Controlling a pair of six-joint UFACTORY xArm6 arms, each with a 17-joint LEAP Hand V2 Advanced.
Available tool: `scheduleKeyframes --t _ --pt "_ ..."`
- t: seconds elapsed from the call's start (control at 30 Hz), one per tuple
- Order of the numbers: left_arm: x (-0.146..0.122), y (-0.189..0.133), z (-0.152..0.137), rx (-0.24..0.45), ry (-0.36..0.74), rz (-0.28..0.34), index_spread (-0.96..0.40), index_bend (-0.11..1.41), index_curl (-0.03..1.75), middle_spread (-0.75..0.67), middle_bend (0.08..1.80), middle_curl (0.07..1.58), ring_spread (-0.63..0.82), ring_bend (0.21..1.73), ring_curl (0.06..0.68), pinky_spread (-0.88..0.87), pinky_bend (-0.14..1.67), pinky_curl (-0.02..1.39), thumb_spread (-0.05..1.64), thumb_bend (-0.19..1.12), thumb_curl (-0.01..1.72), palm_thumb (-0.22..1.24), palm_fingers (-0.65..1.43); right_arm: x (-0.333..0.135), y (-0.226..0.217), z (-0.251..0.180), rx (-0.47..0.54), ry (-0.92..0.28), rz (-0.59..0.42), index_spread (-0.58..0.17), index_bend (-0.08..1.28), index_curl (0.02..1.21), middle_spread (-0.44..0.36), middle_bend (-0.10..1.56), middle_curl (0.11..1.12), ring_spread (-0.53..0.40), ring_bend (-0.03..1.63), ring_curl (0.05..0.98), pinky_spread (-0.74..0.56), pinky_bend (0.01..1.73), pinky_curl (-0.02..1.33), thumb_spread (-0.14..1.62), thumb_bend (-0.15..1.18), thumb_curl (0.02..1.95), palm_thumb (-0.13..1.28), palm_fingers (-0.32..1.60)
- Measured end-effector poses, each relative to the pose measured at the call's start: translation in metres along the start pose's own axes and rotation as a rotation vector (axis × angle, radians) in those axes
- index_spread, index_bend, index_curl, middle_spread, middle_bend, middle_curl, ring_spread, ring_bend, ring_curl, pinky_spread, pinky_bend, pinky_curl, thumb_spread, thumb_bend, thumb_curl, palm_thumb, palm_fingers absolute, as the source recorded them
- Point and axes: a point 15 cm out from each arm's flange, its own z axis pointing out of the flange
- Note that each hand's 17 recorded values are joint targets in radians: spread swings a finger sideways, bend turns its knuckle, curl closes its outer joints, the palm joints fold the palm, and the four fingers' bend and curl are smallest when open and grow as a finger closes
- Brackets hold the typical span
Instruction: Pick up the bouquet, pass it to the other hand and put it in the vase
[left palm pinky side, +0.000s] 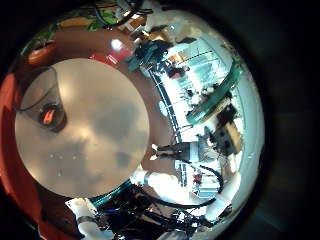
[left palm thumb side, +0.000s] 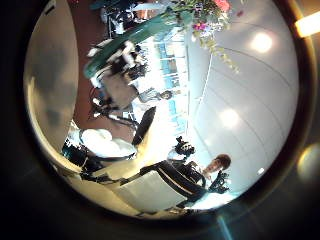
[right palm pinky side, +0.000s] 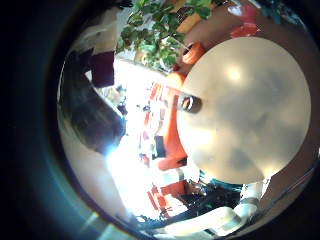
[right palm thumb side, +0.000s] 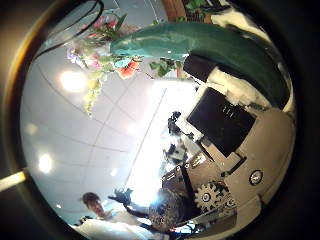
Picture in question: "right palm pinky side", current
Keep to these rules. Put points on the dark cylindrical vase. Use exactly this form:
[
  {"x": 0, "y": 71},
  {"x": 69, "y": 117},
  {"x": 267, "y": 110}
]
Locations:
[{"x": 190, "y": 103}]

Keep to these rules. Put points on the green leafy potted plant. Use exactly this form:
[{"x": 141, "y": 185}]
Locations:
[{"x": 156, "y": 36}]

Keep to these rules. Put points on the orange round pot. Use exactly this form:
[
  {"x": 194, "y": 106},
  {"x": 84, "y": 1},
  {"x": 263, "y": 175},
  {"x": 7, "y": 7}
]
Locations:
[{"x": 194, "y": 53}]

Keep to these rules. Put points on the wooden cabinet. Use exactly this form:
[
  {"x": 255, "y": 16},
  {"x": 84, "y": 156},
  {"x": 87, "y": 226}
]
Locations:
[{"x": 190, "y": 23}]

